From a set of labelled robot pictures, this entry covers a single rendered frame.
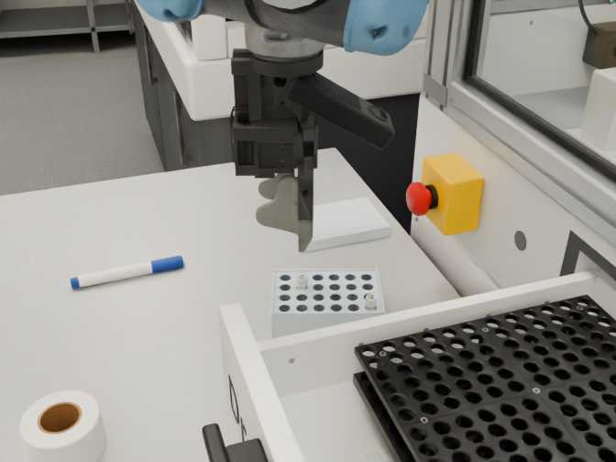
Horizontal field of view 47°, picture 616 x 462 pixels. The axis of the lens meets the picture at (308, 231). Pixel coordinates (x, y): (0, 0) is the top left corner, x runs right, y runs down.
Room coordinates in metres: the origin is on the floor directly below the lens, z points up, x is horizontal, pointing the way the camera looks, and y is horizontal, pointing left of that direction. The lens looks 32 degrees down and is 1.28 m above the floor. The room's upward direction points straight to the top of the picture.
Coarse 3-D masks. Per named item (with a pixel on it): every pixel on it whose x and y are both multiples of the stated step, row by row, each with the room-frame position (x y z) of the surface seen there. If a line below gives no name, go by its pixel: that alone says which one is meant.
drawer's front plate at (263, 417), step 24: (240, 312) 0.44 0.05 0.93; (240, 336) 0.41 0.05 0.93; (240, 360) 0.38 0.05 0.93; (240, 384) 0.38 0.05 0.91; (264, 384) 0.36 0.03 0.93; (240, 408) 0.39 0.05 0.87; (264, 408) 0.34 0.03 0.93; (240, 432) 0.40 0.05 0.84; (264, 432) 0.32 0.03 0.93; (288, 432) 0.32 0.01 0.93; (288, 456) 0.30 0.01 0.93
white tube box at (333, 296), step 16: (288, 272) 0.68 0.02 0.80; (304, 272) 0.68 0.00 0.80; (320, 272) 0.68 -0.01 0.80; (336, 272) 0.68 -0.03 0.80; (352, 272) 0.68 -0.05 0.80; (368, 272) 0.68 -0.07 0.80; (272, 288) 0.65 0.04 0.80; (288, 288) 0.66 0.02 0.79; (320, 288) 0.66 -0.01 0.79; (336, 288) 0.66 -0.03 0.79; (352, 288) 0.66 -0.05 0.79; (368, 288) 0.66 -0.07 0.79; (272, 304) 0.62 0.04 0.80; (288, 304) 0.62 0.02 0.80; (304, 304) 0.62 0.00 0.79; (320, 304) 0.62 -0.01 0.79; (336, 304) 0.62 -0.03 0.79; (352, 304) 0.62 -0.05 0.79; (272, 320) 0.60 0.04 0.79; (288, 320) 0.60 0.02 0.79; (304, 320) 0.60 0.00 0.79; (320, 320) 0.60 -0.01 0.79; (336, 320) 0.60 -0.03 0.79; (352, 320) 0.60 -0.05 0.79; (272, 336) 0.60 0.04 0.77
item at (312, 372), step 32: (512, 288) 0.52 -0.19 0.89; (544, 288) 0.52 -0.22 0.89; (576, 288) 0.53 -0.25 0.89; (608, 288) 0.52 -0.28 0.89; (384, 320) 0.47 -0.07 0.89; (416, 320) 0.48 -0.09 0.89; (448, 320) 0.49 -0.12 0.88; (512, 320) 0.51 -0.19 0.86; (288, 352) 0.44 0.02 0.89; (320, 352) 0.45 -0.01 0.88; (352, 352) 0.46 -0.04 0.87; (288, 384) 0.44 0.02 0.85; (320, 384) 0.45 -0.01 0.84; (352, 384) 0.45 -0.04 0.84; (288, 416) 0.42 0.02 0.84; (320, 416) 0.42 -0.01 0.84; (352, 416) 0.42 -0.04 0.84; (320, 448) 0.38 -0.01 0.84; (352, 448) 0.38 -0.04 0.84; (384, 448) 0.38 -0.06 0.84
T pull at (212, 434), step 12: (204, 432) 0.33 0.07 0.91; (216, 432) 0.33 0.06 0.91; (204, 444) 0.33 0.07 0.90; (216, 444) 0.32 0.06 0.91; (240, 444) 0.32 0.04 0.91; (252, 444) 0.32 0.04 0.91; (216, 456) 0.31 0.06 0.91; (228, 456) 0.31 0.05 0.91; (240, 456) 0.31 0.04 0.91; (252, 456) 0.31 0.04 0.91; (264, 456) 0.31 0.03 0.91
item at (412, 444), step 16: (368, 368) 0.41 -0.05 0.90; (384, 368) 0.41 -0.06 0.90; (384, 384) 0.39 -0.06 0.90; (400, 384) 0.39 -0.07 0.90; (384, 400) 0.37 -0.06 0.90; (400, 400) 0.38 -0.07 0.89; (416, 416) 0.36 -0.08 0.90; (400, 432) 0.35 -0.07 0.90; (416, 432) 0.35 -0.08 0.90; (416, 448) 0.33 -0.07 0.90; (432, 448) 0.33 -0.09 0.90
